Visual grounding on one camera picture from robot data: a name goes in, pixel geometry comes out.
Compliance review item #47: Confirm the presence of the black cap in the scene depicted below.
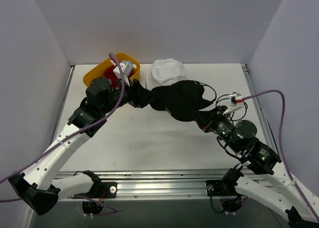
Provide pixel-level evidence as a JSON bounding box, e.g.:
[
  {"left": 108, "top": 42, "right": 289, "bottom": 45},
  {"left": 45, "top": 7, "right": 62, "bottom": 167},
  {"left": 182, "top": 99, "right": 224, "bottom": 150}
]
[{"left": 150, "top": 80, "right": 216, "bottom": 122}]

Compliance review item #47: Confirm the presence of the white hat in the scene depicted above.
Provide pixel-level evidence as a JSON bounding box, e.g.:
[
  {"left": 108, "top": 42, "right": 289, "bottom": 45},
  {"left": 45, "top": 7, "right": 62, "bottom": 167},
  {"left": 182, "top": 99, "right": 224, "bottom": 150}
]
[{"left": 146, "top": 58, "right": 186, "bottom": 90}]

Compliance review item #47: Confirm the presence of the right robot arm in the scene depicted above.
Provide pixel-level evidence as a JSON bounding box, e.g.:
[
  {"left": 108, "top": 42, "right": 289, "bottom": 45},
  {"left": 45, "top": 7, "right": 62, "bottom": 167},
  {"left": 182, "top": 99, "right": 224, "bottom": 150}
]
[{"left": 131, "top": 80, "right": 319, "bottom": 228}]

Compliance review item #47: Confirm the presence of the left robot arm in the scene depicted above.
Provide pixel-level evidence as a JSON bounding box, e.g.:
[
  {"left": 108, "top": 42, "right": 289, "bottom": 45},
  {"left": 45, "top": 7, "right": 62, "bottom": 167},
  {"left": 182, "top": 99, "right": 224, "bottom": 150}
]
[{"left": 8, "top": 77, "right": 156, "bottom": 216}]

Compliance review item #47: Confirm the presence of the yellow bin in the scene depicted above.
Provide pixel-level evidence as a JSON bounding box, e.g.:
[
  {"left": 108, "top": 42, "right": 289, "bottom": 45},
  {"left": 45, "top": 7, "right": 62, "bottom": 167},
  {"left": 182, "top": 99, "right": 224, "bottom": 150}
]
[{"left": 83, "top": 52, "right": 141, "bottom": 87}]

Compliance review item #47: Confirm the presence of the black wire hat stand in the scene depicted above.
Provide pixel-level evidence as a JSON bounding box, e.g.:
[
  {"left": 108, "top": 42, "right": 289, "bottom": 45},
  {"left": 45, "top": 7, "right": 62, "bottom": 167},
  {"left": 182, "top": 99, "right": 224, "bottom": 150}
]
[{"left": 215, "top": 92, "right": 248, "bottom": 122}]

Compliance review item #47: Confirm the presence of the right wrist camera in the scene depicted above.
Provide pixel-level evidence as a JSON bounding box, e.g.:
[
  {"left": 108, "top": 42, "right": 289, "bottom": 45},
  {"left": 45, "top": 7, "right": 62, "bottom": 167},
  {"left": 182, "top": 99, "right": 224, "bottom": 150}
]
[{"left": 222, "top": 92, "right": 244, "bottom": 116}]

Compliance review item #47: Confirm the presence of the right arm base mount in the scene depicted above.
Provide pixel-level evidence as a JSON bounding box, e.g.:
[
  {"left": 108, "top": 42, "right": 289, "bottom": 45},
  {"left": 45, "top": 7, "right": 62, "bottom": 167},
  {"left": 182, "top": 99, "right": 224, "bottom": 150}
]
[{"left": 205, "top": 180, "right": 231, "bottom": 197}]

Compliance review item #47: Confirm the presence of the aluminium rail frame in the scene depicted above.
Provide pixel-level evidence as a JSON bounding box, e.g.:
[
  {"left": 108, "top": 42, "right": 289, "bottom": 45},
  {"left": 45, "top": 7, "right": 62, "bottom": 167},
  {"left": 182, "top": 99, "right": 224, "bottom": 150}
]
[{"left": 53, "top": 63, "right": 273, "bottom": 200}]

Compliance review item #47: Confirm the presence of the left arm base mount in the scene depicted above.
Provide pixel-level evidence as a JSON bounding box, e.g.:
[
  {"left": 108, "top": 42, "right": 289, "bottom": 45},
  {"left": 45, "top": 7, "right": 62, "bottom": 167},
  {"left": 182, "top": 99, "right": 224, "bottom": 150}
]
[{"left": 96, "top": 182, "right": 118, "bottom": 199}]

